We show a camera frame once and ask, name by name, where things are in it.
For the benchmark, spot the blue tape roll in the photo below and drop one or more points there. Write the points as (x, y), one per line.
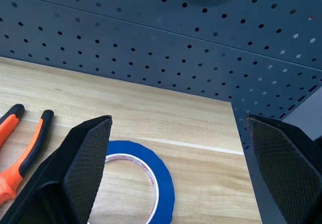
(164, 181)

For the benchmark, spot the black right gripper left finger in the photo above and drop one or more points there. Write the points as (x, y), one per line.
(83, 173)

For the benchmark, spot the orange and black pliers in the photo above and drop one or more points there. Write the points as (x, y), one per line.
(23, 156)

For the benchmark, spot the dark grey pegboard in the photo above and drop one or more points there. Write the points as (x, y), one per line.
(161, 40)

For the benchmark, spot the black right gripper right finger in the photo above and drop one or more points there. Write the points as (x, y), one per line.
(284, 168)

